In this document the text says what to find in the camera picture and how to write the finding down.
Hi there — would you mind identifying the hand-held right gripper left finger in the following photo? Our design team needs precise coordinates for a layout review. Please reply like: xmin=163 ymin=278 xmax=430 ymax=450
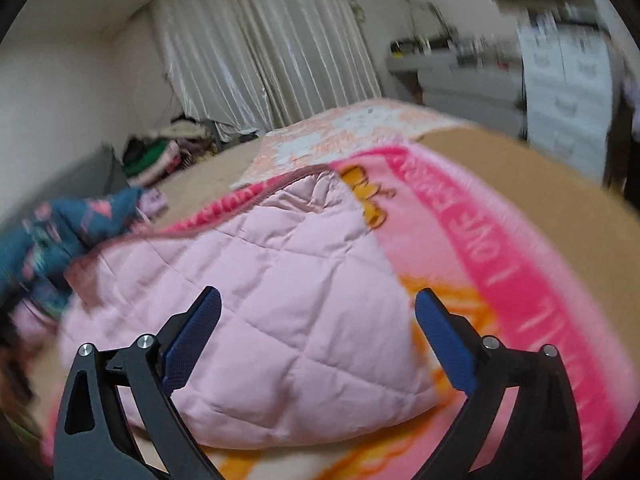
xmin=52 ymin=286 xmax=223 ymax=480

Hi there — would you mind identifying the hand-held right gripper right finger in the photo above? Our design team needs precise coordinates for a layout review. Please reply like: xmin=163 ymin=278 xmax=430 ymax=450
xmin=415 ymin=287 xmax=586 ymax=480

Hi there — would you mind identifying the pink quilted jacket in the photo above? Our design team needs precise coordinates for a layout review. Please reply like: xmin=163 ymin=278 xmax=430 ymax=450
xmin=57 ymin=167 xmax=441 ymax=451

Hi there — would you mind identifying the pile of folded clothes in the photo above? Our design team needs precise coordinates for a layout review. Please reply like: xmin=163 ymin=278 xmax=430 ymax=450
xmin=122 ymin=115 xmax=261 ymax=186

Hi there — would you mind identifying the pink printed blanket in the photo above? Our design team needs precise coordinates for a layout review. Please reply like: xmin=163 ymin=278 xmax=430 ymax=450
xmin=40 ymin=142 xmax=626 ymax=480

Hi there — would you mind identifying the lilac cloth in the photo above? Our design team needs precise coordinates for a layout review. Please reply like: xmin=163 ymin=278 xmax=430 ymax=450
xmin=137 ymin=190 xmax=171 ymax=219

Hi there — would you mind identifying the blue floral quilt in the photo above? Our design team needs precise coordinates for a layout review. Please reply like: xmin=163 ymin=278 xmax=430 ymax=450
xmin=0 ymin=185 xmax=151 ymax=313

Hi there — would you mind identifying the bed with tan sheet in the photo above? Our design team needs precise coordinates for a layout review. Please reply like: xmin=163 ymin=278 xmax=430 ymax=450
xmin=20 ymin=127 xmax=640 ymax=480

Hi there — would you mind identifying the peach floral cloth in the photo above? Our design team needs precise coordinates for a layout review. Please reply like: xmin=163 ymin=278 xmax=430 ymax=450
xmin=232 ymin=99 xmax=471 ymax=188

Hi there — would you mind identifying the grey desk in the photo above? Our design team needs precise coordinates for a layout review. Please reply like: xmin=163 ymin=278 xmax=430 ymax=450
xmin=385 ymin=35 xmax=526 ymax=136

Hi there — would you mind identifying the white drawer cabinet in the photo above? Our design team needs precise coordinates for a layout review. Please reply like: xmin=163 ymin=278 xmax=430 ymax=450
xmin=517 ymin=10 xmax=613 ymax=176

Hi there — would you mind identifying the clutter of small desk items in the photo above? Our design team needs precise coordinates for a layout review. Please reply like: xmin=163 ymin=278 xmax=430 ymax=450
xmin=392 ymin=2 xmax=521 ymax=63

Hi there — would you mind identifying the white pleated curtain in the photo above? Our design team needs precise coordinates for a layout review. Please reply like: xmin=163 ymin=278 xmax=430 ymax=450
xmin=150 ymin=0 xmax=383 ymax=143

